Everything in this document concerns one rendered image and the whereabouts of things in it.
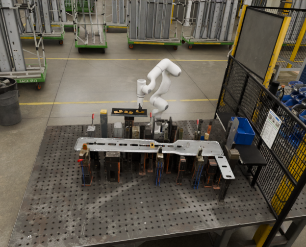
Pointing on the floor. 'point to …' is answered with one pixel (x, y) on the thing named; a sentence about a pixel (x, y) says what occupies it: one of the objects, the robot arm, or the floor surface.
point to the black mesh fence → (273, 143)
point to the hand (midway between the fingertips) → (140, 109)
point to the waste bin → (4, 100)
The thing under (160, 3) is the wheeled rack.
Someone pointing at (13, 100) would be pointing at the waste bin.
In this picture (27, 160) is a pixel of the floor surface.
